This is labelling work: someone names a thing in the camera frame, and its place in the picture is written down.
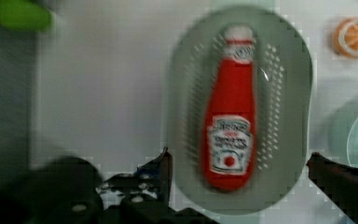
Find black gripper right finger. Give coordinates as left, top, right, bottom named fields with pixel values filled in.
left=306, top=152, right=358, bottom=224

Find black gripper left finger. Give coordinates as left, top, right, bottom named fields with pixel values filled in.
left=41, top=147, right=218, bottom=224

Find red ketchup bottle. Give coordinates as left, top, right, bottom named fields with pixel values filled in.
left=200, top=25, right=256, bottom=190

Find green oval strainer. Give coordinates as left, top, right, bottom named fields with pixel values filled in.
left=166, top=6, right=313, bottom=216

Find green mug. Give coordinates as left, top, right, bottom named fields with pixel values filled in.
left=328, top=95, right=358, bottom=168

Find toy orange half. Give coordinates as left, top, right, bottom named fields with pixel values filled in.
left=332, top=18, right=358, bottom=59

